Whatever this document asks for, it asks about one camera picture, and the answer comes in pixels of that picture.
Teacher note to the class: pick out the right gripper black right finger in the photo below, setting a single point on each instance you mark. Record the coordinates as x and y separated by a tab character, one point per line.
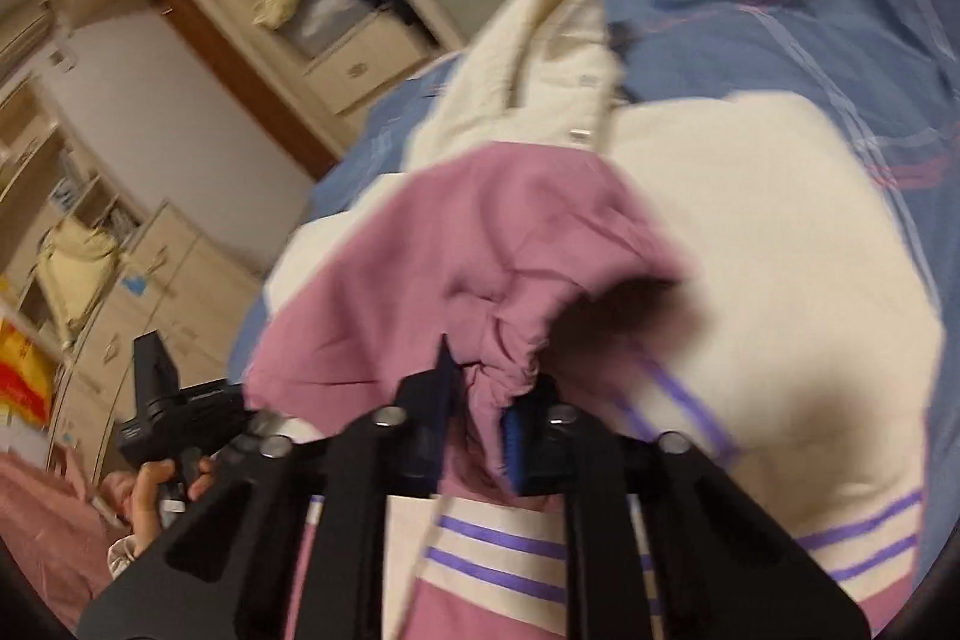
660	542

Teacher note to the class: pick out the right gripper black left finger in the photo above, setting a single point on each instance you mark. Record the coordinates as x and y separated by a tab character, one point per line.
291	540

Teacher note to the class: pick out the pink and cream hooded jacket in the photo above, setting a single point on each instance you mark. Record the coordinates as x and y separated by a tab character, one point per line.
506	229

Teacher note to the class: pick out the person's left hand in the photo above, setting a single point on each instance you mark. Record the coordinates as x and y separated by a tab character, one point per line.
135	500

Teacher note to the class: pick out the light wood side cabinet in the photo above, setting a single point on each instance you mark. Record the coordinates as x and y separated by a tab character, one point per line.
181	285

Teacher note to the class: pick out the pink floral bed sheet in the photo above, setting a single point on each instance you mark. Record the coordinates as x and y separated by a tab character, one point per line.
58	529

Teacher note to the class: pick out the pale yellow hanging cloth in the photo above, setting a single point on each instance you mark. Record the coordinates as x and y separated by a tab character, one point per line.
74	266

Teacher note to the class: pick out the brown wooden door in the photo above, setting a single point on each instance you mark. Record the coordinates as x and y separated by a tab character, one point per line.
264	105

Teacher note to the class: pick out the wardrobe drawer unit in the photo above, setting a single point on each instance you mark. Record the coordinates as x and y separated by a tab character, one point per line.
375	53

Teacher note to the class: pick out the clear plastic storage box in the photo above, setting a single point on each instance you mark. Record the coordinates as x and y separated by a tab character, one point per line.
318	24

